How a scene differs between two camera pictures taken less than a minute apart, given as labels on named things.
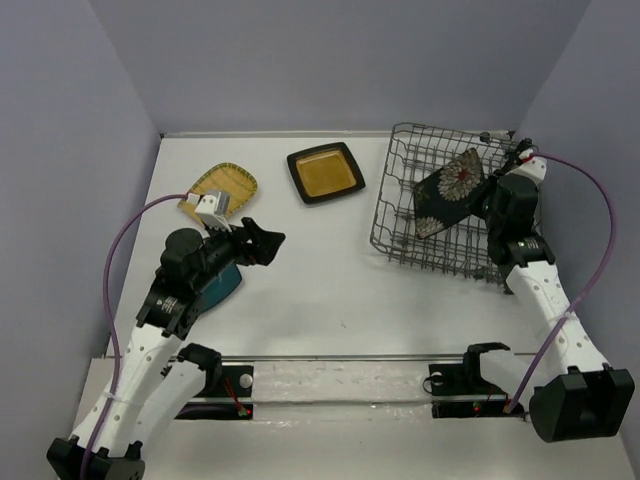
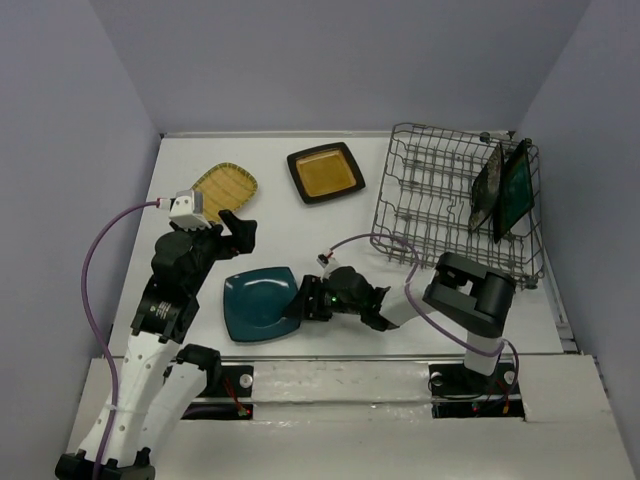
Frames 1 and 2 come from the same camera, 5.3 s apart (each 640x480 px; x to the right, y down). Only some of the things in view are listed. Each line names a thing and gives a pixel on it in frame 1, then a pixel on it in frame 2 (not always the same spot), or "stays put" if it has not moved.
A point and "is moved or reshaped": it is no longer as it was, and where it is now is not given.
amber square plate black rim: x=324 y=172 stays put
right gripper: x=490 y=184 -> x=304 y=305
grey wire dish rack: x=414 y=151 stays put
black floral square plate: x=447 y=194 is moved or reshaped
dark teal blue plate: x=220 y=289 -> x=254 y=302
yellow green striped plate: x=220 y=177 stays put
